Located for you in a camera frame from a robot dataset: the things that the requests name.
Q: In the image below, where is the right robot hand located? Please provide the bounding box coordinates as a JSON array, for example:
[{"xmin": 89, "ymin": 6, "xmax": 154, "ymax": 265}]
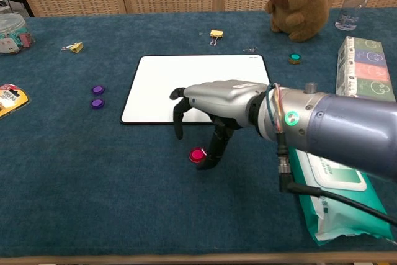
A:
[{"xmin": 169, "ymin": 80, "xmax": 270, "ymax": 171}]

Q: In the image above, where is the red round magnet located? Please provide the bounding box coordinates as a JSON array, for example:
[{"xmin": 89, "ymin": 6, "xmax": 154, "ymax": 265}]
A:
[{"xmin": 189, "ymin": 148, "xmax": 207, "ymax": 164}]

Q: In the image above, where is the multicolour tissue pack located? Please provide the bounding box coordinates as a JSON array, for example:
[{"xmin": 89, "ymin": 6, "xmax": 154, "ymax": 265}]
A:
[{"xmin": 336, "ymin": 35, "xmax": 397, "ymax": 103}]

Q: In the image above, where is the green wet wipes pack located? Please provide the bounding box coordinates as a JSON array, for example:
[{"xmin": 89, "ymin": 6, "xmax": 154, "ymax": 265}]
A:
[{"xmin": 291, "ymin": 148, "xmax": 395, "ymax": 246}]

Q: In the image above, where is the yellow razor blister pack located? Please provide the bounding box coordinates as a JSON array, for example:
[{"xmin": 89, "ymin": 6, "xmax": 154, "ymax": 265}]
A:
[{"xmin": 0, "ymin": 83, "xmax": 32, "ymax": 119}]

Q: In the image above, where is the white magnetic board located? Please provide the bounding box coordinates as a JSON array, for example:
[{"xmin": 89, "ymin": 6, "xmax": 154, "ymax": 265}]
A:
[{"xmin": 120, "ymin": 55, "xmax": 271, "ymax": 126}]

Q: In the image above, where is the yellow binder clip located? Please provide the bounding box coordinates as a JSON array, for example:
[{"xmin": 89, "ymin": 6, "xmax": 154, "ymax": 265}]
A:
[
  {"xmin": 209, "ymin": 30, "xmax": 224, "ymax": 46},
  {"xmin": 61, "ymin": 41, "xmax": 85, "ymax": 53}
]

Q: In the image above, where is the brown capybara plush toy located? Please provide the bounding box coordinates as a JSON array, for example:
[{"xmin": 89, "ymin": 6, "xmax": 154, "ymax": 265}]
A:
[{"xmin": 265, "ymin": 0, "xmax": 330, "ymax": 42}]

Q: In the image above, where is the blue felt table mat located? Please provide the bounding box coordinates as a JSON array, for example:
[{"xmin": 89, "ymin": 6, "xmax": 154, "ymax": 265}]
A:
[{"xmin": 0, "ymin": 7, "xmax": 397, "ymax": 258}]

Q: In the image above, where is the clear jar of binder clips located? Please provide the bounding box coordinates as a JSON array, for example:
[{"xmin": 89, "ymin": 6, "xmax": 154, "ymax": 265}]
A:
[{"xmin": 0, "ymin": 13, "xmax": 37, "ymax": 56}]

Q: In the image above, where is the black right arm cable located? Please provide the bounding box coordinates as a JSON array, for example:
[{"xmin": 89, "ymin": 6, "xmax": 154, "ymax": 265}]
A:
[{"xmin": 277, "ymin": 133, "xmax": 397, "ymax": 228}]

